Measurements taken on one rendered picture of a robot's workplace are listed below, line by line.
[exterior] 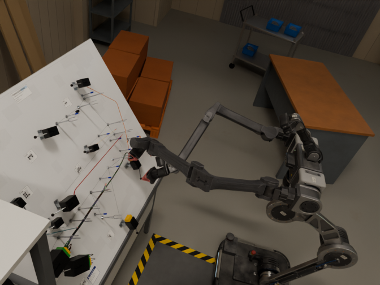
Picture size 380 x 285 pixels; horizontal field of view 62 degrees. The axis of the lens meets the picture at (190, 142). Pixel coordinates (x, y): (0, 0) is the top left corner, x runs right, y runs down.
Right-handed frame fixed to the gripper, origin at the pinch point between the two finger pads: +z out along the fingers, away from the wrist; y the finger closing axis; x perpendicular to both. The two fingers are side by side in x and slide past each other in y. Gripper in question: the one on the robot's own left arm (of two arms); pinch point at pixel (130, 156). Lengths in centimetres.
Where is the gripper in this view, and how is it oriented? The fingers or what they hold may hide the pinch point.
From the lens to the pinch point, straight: 195.6
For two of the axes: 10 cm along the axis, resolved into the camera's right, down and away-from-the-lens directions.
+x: 7.1, 6.8, 2.0
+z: -6.3, 4.9, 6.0
